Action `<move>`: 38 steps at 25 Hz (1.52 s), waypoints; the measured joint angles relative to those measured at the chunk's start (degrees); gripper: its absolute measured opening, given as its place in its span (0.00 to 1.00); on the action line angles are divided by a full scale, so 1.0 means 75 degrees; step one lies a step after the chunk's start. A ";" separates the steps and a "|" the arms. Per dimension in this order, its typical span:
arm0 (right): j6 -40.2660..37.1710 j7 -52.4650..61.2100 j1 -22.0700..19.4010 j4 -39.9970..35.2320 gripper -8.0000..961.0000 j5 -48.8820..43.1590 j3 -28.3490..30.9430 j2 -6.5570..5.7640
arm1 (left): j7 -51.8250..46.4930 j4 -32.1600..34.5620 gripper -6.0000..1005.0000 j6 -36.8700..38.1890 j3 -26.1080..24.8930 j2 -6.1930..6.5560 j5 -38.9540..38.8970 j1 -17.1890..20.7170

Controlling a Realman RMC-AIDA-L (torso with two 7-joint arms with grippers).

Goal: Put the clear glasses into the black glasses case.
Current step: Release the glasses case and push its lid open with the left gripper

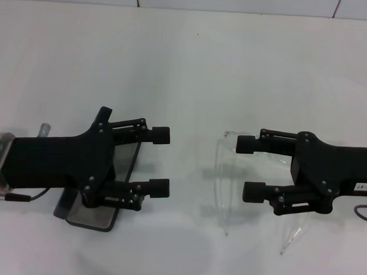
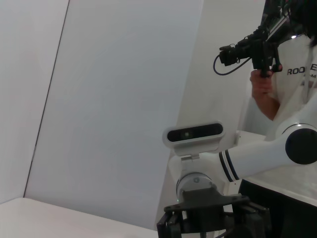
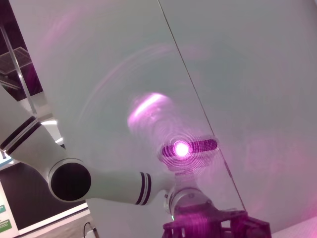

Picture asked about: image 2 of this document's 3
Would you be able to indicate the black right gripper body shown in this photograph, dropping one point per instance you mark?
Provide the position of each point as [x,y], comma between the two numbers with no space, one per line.
[203,203]

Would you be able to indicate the person's bare forearm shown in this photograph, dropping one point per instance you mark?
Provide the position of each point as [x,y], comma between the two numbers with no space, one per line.
[268,106]

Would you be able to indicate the person's hand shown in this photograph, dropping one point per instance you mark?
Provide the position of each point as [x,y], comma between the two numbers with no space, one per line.
[260,85]

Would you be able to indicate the person in white shirt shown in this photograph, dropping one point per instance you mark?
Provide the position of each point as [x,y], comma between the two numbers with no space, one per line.
[294,86]

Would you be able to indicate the black handheld control device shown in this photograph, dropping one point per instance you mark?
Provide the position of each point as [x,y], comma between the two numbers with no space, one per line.
[262,53]

